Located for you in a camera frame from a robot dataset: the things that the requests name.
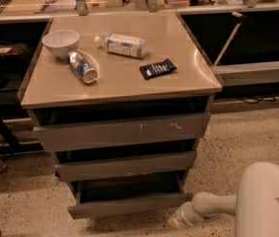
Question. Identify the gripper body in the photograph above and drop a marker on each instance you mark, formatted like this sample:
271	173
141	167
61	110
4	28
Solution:
188	213

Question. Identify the grey bottom drawer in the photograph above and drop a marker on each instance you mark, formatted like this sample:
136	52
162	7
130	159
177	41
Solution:
132	194

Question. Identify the grey drawer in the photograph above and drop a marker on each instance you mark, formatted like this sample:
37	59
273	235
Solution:
109	133
126	166
132	194

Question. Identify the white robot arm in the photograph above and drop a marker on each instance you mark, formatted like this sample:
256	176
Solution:
255	206

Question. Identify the grey middle drawer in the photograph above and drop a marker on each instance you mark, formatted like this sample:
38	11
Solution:
126	166

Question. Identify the grey drawer cabinet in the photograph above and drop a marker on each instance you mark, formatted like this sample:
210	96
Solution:
56	95

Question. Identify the grey top drawer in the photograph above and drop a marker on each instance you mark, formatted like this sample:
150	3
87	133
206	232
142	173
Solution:
109	133

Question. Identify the dark blue snack packet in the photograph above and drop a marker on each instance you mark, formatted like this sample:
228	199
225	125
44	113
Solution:
157	69

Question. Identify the blue white soda can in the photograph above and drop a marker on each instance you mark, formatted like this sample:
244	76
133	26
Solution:
81	67

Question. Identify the clear plastic water bottle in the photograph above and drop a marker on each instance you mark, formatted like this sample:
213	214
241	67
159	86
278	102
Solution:
122	45

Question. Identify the white bowl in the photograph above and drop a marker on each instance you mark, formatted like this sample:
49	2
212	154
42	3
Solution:
60	43

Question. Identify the black stand left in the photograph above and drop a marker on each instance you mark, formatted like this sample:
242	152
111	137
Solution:
9	103

